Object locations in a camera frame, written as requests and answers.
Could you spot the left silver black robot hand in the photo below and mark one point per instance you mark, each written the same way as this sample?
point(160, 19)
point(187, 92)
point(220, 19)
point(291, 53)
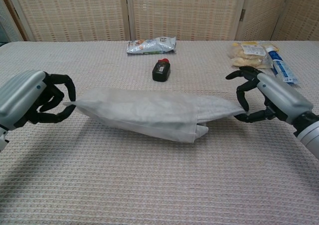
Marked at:
point(22, 95)

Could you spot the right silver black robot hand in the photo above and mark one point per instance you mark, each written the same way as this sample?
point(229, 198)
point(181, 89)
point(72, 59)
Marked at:
point(281, 95)

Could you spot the white clothes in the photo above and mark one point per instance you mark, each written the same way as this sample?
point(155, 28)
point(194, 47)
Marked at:
point(216, 110)

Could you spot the translucent white plastic bag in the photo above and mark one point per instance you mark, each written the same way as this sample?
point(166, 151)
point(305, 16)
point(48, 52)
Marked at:
point(139, 113)

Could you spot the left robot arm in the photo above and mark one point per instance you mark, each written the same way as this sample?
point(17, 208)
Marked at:
point(3, 138)

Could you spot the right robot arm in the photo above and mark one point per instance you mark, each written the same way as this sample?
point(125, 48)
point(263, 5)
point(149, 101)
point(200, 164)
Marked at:
point(310, 133)

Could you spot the white blue snack bag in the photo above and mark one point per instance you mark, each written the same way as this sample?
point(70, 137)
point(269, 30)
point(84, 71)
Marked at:
point(152, 45)

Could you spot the blue white toothpaste tube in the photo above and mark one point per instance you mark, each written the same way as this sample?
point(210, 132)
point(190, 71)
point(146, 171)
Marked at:
point(282, 69)

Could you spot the clear packaged bread rolls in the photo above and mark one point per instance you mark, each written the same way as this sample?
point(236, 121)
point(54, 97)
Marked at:
point(245, 57)

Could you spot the woven folding screen panel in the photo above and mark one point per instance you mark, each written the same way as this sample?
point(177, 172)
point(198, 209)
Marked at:
point(302, 16)
point(261, 13)
point(184, 13)
point(72, 13)

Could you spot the metal screen hinge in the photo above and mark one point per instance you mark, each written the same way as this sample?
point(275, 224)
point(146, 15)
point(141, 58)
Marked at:
point(243, 14)

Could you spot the black bottle with red cap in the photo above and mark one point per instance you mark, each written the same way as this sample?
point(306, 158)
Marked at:
point(161, 72)

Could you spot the beige woven tablecloth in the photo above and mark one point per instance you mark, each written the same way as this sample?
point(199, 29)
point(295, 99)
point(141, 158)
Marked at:
point(159, 185)

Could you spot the brown wooden frame strip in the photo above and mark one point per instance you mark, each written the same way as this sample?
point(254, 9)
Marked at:
point(11, 12)

